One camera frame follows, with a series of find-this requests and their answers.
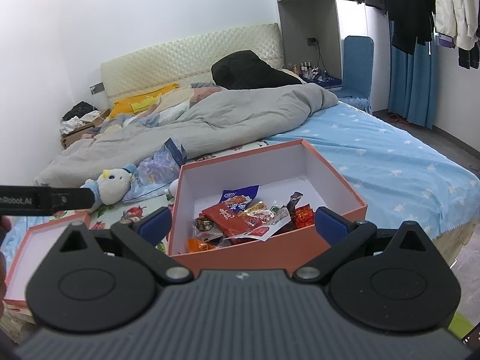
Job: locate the deep orange cardboard box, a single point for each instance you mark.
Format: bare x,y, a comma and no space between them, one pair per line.
262,251

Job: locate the grey wall switch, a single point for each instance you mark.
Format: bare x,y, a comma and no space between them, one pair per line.
96,88

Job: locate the yellow pillow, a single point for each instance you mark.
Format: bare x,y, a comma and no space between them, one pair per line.
138,101

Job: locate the orange snack packet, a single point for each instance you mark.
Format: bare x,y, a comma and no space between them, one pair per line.
198,246

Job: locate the clear packet dark round label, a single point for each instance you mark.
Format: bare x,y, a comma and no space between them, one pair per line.
205,225

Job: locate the white bottle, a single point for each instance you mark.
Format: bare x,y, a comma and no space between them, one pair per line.
173,189

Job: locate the pastel patchwork quilt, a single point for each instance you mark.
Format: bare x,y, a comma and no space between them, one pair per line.
176,107

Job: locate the grey duvet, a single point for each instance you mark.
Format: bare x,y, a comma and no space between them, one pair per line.
243,112

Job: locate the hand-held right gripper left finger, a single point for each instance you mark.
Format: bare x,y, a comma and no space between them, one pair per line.
155,227

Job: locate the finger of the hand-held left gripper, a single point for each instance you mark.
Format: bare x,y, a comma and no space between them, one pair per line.
75,197

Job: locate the row of cosmetic bottles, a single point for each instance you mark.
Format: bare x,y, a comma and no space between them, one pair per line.
305,69

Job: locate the dark brown snack packet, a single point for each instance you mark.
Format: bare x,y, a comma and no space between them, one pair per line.
295,199

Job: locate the black phone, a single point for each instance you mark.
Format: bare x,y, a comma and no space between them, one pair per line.
471,337

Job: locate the cardboard box nightstand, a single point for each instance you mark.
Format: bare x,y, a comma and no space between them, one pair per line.
75,138

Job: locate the orange cardboard box lid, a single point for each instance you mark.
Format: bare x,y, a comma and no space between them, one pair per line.
33,255

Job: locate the hanging white jacket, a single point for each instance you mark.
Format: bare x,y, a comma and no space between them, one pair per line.
461,7

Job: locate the white blue plush toy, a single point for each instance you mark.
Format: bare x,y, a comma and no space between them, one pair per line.
112,185

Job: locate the red slipper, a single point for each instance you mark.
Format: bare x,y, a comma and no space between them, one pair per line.
399,119

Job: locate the cream quilted headboard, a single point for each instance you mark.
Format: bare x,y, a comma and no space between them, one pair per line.
168,63

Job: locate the red foil snack packet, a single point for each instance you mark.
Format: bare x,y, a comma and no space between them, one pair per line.
303,215

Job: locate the blue curtain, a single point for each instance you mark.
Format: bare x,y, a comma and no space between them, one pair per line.
408,82

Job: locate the red yellow print snack packet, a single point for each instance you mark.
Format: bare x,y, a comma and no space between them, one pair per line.
225,217

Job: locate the pile of clothes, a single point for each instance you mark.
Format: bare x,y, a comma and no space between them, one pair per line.
80,110

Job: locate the blue covered chair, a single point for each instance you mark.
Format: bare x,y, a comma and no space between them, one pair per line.
356,67

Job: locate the blue fruit print bed sheet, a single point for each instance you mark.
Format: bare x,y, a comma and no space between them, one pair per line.
393,165

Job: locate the hanging black garment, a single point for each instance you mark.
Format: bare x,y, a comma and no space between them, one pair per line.
408,7

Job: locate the blue white snack packet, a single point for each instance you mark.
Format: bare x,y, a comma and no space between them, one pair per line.
236,195

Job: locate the blue facial tissue pack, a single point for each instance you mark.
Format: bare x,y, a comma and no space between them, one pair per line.
157,172

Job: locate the person's left hand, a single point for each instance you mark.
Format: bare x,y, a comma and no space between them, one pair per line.
3,277

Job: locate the black padded jacket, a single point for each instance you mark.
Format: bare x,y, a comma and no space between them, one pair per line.
243,69

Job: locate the green cloth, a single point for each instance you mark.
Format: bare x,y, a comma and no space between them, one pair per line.
457,326

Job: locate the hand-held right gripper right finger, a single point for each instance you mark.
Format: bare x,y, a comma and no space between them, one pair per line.
330,227

